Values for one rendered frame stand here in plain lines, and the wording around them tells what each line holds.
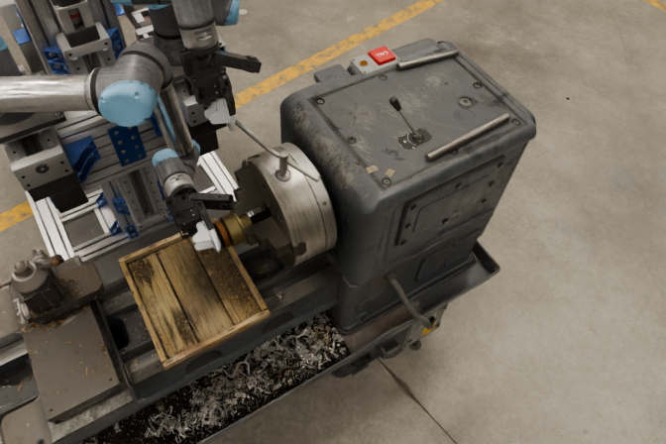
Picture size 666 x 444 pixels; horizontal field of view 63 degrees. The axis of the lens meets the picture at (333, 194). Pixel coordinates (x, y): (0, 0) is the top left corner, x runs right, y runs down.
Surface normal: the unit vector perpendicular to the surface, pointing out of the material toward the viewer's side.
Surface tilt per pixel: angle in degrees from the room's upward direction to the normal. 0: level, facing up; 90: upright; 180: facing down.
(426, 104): 0
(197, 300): 0
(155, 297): 0
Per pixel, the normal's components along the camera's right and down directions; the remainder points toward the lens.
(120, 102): 0.10, 0.79
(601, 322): 0.05, -0.61
